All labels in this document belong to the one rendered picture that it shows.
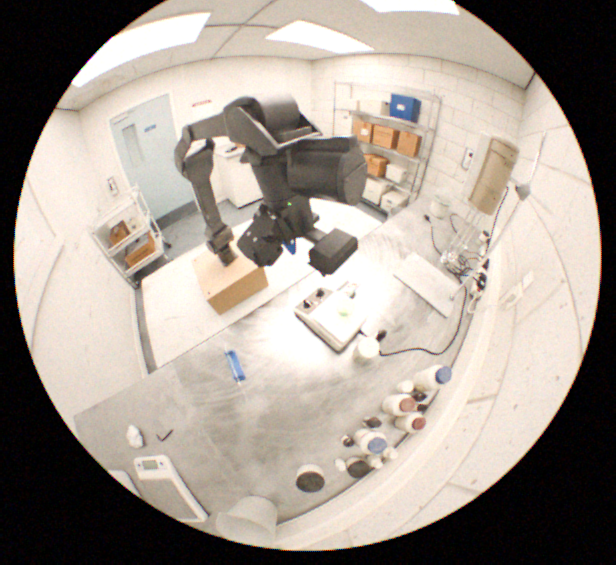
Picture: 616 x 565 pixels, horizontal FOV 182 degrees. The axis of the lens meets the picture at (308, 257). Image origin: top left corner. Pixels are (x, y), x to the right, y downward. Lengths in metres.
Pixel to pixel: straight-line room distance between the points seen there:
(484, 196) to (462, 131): 2.11
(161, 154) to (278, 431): 3.09
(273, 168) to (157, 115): 2.90
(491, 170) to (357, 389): 0.70
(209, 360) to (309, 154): 0.60
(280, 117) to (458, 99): 2.61
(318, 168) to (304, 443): 0.58
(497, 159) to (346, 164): 0.49
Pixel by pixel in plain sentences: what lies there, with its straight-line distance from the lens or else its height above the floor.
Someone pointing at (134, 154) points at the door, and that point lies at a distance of 3.09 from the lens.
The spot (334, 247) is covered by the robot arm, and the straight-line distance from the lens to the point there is 0.22.
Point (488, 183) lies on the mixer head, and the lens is 0.59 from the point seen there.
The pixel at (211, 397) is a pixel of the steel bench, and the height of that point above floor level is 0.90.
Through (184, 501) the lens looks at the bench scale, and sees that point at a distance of 0.76.
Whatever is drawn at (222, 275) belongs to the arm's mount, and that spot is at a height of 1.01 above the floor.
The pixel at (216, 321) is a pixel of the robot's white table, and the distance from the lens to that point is 0.67.
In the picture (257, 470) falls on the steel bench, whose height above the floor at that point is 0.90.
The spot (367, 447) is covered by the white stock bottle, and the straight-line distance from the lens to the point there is 0.50.
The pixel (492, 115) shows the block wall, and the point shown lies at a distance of 2.69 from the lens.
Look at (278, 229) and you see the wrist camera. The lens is 0.23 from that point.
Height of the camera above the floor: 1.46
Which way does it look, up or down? 47 degrees down
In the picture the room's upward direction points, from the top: straight up
